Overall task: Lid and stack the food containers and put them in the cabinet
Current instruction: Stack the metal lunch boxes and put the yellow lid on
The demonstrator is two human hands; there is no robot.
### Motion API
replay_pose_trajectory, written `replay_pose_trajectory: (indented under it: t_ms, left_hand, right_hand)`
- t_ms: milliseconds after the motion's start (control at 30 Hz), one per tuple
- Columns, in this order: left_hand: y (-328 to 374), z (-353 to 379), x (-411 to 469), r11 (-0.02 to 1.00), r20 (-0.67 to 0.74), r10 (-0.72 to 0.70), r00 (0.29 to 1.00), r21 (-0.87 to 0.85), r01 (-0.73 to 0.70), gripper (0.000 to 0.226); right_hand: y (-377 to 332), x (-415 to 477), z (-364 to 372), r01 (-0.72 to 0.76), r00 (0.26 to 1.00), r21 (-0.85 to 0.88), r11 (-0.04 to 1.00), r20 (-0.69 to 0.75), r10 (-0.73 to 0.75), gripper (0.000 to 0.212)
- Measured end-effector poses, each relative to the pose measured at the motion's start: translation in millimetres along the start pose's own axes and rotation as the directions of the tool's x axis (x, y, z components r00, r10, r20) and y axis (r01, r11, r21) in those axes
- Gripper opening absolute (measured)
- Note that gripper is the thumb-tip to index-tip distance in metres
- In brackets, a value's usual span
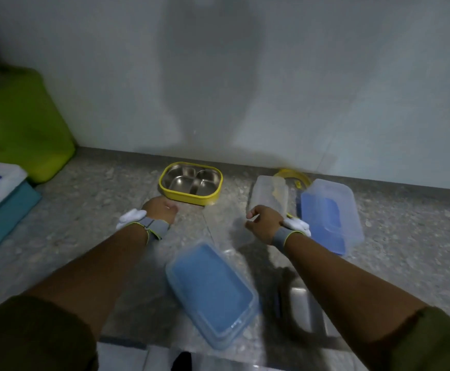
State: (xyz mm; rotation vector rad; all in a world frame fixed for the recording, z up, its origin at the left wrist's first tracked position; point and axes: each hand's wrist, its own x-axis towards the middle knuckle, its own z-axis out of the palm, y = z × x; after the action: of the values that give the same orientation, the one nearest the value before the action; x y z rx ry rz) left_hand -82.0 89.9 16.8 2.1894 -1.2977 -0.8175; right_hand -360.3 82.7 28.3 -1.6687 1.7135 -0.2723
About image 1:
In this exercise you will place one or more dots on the person's right hand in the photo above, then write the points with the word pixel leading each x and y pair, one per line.
pixel 266 224

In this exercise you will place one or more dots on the person's left hand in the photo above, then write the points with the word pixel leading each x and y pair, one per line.
pixel 158 209

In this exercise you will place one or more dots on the person's right fingers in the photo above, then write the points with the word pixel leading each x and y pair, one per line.
pixel 252 216

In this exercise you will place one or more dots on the person's left fingers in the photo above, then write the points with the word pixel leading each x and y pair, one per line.
pixel 172 209

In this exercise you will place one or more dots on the person's left forearm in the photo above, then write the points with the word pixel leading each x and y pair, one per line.
pixel 93 268

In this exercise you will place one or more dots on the person's right forearm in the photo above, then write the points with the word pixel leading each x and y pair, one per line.
pixel 348 293

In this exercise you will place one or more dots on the small clear plastic container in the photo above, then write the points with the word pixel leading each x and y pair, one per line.
pixel 269 193

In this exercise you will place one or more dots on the grey wristband with white tracker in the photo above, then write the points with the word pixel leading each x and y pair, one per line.
pixel 147 224
pixel 288 231

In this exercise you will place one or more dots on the yellow steel compartment lunch tray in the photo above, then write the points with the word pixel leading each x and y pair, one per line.
pixel 191 182

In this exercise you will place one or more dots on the yellow lunch tray lid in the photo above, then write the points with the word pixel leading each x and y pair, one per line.
pixel 295 177

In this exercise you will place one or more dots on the clear container with blue lid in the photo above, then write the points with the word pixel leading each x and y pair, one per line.
pixel 327 217

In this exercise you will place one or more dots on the clear blue container lid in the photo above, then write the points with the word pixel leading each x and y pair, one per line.
pixel 211 293

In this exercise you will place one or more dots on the steel container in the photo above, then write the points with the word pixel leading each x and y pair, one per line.
pixel 304 307

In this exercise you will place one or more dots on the teal box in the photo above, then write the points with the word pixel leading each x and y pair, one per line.
pixel 4 218

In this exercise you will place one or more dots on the green cutting board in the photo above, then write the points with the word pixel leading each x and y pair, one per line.
pixel 20 125

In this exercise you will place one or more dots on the olive green sleeve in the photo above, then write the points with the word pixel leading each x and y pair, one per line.
pixel 425 341
pixel 31 336

